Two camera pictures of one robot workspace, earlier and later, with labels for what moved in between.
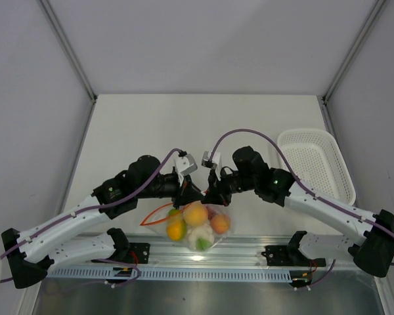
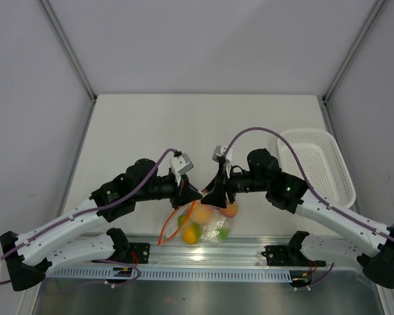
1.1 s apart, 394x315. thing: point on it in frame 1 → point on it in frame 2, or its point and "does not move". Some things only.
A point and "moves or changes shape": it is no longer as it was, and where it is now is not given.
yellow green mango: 176,229 → 190,230
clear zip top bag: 200,227 moves or changes shape
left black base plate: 138,252 does not move
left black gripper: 188,193 does not move
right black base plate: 284,256 does not move
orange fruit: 195,214 moves or changes shape
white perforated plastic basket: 315,160 does not move
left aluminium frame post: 54,21 does not move
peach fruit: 220,224 → 231,211
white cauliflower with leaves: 200,237 → 215,231
